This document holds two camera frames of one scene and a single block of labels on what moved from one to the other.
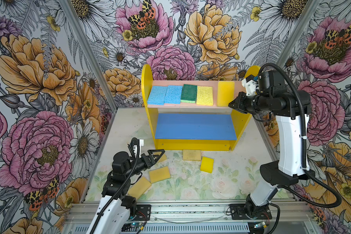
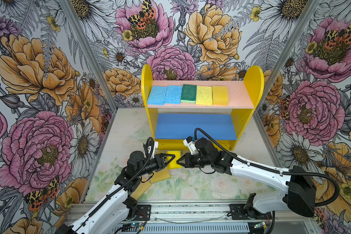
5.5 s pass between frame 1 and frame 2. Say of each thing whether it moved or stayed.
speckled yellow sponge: stayed
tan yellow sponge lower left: stayed
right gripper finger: moved
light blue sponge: stayed
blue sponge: stayed
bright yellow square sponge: moved
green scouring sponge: stayed
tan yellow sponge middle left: stayed
